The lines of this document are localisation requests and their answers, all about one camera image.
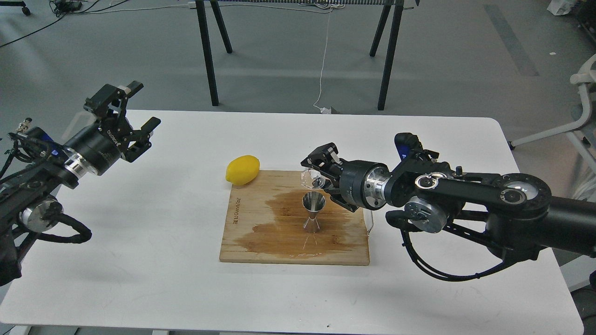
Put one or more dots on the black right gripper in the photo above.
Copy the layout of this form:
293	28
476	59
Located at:
350	184

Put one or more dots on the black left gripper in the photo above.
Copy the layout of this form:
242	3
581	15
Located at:
111	137

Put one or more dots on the clear glass cup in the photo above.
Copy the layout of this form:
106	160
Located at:
312	179

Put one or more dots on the steel double jigger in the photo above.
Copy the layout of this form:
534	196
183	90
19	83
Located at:
313	203

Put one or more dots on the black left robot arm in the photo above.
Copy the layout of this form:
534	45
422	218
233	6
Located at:
36	165

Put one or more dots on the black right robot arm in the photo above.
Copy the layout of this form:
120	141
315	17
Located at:
514	216

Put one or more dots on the wooden cutting board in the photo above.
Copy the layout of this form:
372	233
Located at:
265	224

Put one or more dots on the yellow lemon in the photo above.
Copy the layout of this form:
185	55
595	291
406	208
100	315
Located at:
242	170

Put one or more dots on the white chair frame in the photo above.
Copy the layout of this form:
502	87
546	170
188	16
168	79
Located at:
580	132

